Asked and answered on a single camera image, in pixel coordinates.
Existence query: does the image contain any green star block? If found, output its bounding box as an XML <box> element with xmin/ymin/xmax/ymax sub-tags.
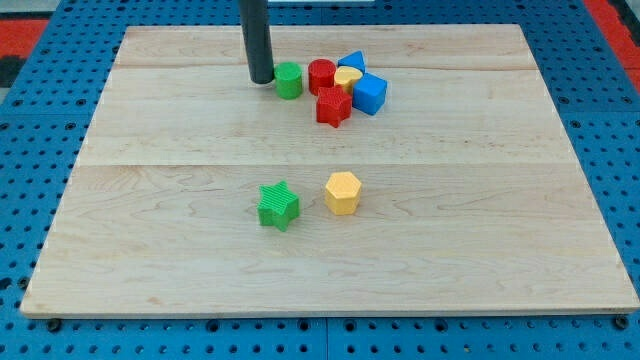
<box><xmin>257</xmin><ymin>181</ymin><xmax>300</xmax><ymax>232</ymax></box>

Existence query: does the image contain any red star block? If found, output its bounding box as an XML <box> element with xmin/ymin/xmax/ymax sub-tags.
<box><xmin>316</xmin><ymin>85</ymin><xmax>352</xmax><ymax>128</ymax></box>

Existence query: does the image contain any yellow hexagon block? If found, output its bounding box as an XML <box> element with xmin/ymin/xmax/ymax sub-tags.
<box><xmin>325</xmin><ymin>172</ymin><xmax>362</xmax><ymax>215</ymax></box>

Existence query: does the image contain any blue cube block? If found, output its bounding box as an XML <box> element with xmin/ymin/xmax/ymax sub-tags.
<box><xmin>352</xmin><ymin>73</ymin><xmax>388</xmax><ymax>115</ymax></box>

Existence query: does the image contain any yellow heart block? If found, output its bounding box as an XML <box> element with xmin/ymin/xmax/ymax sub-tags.
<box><xmin>334</xmin><ymin>66</ymin><xmax>363</xmax><ymax>95</ymax></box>

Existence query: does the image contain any red cylinder block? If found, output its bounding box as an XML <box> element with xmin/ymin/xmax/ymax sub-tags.
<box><xmin>307</xmin><ymin>59</ymin><xmax>336</xmax><ymax>95</ymax></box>

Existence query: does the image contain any green cylinder block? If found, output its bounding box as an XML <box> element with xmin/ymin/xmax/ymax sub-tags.
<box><xmin>274</xmin><ymin>62</ymin><xmax>303</xmax><ymax>100</ymax></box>

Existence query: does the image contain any blue triangle block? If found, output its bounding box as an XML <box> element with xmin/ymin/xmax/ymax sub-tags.
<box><xmin>337</xmin><ymin>50</ymin><xmax>366</xmax><ymax>73</ymax></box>

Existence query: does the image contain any light wooden board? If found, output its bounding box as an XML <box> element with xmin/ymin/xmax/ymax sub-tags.
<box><xmin>20</xmin><ymin>24</ymin><xmax>639</xmax><ymax>319</ymax></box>

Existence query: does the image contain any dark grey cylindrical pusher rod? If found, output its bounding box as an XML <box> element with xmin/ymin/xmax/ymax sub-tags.
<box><xmin>238</xmin><ymin>0</ymin><xmax>274</xmax><ymax>84</ymax></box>

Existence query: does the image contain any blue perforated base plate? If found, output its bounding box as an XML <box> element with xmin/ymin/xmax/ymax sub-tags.
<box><xmin>1</xmin><ymin>1</ymin><xmax>639</xmax><ymax>359</ymax></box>

